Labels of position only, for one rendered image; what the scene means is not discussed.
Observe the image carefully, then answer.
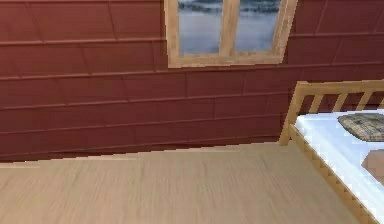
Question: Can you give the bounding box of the wooden bed with white mattress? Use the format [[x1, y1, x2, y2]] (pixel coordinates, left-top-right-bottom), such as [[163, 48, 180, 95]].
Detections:
[[278, 79, 384, 224]]

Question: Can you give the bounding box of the wooden framed window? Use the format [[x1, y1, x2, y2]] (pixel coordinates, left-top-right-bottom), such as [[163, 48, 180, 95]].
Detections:
[[163, 0, 299, 69]]

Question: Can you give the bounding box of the brown blanket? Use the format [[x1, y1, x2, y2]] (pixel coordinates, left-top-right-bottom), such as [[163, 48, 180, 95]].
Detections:
[[361, 148, 384, 186]]

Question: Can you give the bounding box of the olive checked pillow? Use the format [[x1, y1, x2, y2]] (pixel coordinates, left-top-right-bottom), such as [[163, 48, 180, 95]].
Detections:
[[336, 112, 384, 143]]

